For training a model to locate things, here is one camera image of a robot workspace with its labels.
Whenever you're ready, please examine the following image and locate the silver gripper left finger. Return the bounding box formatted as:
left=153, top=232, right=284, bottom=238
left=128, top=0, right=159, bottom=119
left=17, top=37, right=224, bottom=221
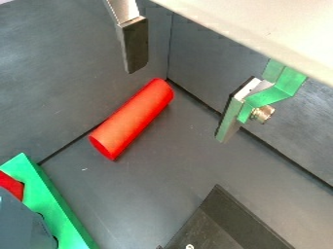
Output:
left=103, top=0, right=148, bottom=74

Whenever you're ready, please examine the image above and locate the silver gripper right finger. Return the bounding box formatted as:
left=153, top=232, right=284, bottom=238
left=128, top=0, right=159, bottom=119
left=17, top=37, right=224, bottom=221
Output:
left=214, top=59, right=307, bottom=143

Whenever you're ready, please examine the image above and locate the green shape sorter base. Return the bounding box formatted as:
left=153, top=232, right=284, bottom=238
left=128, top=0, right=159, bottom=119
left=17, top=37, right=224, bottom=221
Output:
left=0, top=153, right=100, bottom=249

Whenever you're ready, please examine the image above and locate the red cylinder block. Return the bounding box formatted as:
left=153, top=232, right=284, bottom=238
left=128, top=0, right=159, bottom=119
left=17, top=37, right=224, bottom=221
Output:
left=88, top=79, right=173, bottom=160

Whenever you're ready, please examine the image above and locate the black cradle stand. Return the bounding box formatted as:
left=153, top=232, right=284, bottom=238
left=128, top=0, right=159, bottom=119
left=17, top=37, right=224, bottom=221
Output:
left=156, top=185, right=295, bottom=249

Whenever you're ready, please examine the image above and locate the red hexagonal block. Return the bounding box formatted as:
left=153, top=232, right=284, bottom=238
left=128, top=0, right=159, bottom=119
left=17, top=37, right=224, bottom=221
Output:
left=0, top=171, right=24, bottom=200

